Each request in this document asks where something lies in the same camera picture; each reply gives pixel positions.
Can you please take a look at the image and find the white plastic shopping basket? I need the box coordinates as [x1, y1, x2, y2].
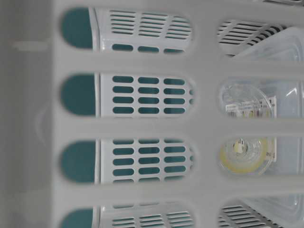
[0, 0, 304, 228]

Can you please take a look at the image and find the clear plastic storage container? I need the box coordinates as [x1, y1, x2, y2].
[218, 27, 304, 227]

